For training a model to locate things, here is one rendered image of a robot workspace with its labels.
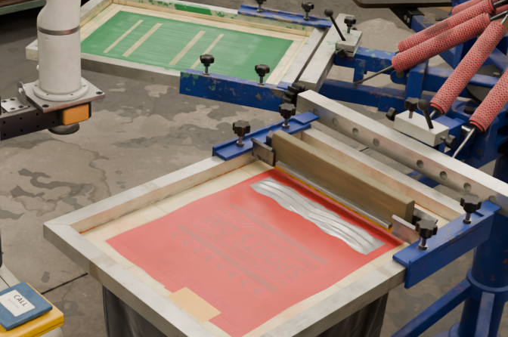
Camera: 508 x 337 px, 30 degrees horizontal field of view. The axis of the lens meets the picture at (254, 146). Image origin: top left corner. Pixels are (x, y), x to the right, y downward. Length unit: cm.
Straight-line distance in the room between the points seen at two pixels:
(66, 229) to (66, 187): 206
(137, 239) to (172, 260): 11
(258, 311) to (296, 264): 18
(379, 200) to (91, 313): 154
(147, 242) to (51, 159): 228
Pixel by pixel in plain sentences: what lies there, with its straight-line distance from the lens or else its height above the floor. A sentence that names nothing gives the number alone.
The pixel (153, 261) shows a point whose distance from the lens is 197.
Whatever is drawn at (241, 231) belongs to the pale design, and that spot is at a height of 95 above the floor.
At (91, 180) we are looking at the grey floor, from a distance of 411.
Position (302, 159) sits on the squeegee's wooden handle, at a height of 103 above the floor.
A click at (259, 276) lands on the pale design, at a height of 95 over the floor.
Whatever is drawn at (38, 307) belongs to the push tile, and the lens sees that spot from 183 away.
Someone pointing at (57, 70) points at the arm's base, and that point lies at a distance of 218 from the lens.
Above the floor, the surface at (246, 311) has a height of 95.
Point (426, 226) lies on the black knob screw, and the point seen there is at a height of 106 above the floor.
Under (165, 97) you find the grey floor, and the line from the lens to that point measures 484.
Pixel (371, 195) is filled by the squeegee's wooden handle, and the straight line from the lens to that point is 210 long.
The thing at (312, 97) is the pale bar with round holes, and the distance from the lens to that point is 250.
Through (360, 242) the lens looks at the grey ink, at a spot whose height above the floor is 96.
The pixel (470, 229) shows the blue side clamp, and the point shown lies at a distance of 211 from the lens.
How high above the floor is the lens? 210
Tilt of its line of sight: 28 degrees down
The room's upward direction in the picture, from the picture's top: 5 degrees clockwise
